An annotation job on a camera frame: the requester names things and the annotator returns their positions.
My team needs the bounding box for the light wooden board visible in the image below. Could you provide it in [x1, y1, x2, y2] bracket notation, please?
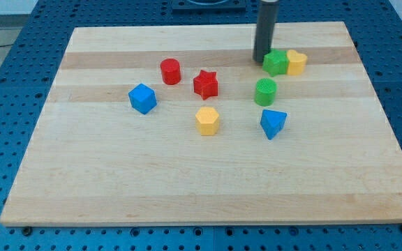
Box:
[0, 22, 402, 227]

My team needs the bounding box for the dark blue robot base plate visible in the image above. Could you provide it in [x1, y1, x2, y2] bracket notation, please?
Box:
[170, 0, 246, 14]

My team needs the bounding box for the yellow hexagon block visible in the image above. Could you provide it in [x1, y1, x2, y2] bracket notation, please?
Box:
[195, 107, 219, 136]

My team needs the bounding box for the red cylinder block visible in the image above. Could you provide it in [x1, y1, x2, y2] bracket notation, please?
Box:
[160, 58, 181, 85]

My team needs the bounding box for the blue triangle block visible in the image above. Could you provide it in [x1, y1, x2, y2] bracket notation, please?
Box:
[260, 109, 288, 140]

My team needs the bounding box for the yellow heart block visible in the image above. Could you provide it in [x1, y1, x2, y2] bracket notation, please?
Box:
[286, 50, 308, 75]

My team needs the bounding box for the green star block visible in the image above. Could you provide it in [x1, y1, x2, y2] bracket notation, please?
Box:
[262, 49, 289, 77]

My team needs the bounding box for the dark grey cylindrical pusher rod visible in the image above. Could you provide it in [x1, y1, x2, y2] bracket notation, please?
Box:
[253, 0, 279, 63]

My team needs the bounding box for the red star block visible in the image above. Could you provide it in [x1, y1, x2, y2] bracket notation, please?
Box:
[193, 70, 218, 100]

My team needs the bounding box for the blue cube block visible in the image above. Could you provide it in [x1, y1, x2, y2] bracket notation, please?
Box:
[128, 83, 157, 114]

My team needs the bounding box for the green cylinder block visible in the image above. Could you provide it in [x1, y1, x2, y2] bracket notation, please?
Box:
[254, 78, 277, 107]

